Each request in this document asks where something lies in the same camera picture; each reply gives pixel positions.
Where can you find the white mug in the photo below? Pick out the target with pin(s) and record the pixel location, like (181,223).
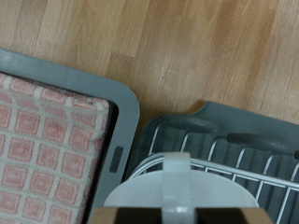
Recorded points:
(177,186)

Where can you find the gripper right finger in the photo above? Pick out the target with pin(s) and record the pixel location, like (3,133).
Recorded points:
(224,216)

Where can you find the grey plastic crate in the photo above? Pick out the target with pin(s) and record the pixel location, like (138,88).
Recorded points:
(93,84)

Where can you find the pink checkered cloth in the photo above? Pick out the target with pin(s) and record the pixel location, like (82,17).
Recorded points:
(37,149)

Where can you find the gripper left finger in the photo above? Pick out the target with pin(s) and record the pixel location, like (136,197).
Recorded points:
(137,216)

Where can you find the grey drain tray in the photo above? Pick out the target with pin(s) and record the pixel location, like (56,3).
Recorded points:
(249,119)

